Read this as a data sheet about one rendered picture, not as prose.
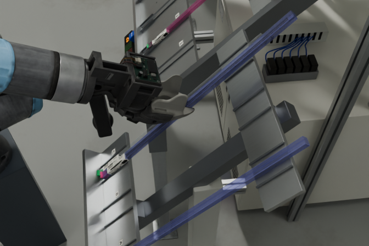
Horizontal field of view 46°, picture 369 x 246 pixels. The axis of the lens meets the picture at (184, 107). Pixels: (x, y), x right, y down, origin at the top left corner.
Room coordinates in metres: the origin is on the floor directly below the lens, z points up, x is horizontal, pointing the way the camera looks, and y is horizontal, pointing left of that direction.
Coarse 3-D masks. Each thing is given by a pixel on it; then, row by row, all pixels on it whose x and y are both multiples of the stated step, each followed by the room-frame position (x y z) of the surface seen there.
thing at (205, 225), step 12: (216, 180) 0.43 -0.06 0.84; (204, 192) 0.41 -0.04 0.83; (192, 204) 0.42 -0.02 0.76; (216, 204) 0.41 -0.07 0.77; (204, 216) 0.41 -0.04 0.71; (216, 216) 0.41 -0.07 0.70; (192, 228) 0.41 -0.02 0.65; (204, 228) 0.41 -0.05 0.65; (216, 228) 0.42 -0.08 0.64; (192, 240) 0.41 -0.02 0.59; (204, 240) 0.41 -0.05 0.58
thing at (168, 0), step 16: (144, 0) 1.14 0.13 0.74; (160, 0) 1.07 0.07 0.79; (176, 0) 1.01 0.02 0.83; (144, 16) 1.06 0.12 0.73; (160, 16) 1.00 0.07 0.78; (176, 16) 0.95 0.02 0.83; (144, 32) 0.99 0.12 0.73; (160, 32) 0.94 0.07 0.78; (176, 32) 0.89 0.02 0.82; (192, 32) 0.85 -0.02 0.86; (144, 48) 0.92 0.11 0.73; (160, 48) 0.88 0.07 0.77; (176, 48) 0.83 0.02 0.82; (192, 48) 0.79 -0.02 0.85; (160, 64) 0.82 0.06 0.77; (176, 64) 0.78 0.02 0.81; (192, 64) 0.75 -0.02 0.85
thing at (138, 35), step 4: (132, 0) 1.15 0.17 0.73; (136, 0) 1.14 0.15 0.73; (136, 4) 1.12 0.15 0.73; (136, 8) 1.10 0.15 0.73; (140, 8) 1.12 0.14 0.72; (136, 12) 1.08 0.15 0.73; (140, 12) 1.10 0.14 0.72; (136, 16) 1.06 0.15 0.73; (140, 16) 1.07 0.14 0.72; (136, 20) 1.04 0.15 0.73; (140, 20) 1.05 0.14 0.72; (136, 24) 1.02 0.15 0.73; (140, 24) 1.04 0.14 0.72; (136, 28) 1.01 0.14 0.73; (140, 28) 1.02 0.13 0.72; (136, 32) 0.99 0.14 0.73; (140, 32) 1.00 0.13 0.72; (136, 36) 0.97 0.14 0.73; (140, 36) 0.98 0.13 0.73; (136, 40) 0.95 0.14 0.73; (140, 40) 0.96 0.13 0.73; (136, 44) 0.94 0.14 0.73; (140, 44) 0.94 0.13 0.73; (136, 48) 0.92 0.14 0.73; (140, 48) 0.93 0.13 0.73; (136, 52) 0.91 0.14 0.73; (140, 52) 0.91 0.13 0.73
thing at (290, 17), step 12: (288, 12) 0.54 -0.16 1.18; (276, 24) 0.53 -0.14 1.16; (288, 24) 0.52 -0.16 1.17; (264, 36) 0.52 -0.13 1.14; (276, 36) 0.52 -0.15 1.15; (252, 48) 0.52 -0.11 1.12; (240, 60) 0.51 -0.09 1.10; (228, 72) 0.50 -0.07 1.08; (216, 84) 0.50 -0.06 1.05; (192, 96) 0.50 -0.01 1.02; (204, 96) 0.50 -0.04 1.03; (156, 132) 0.48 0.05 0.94; (144, 144) 0.47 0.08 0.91; (132, 156) 0.46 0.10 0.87
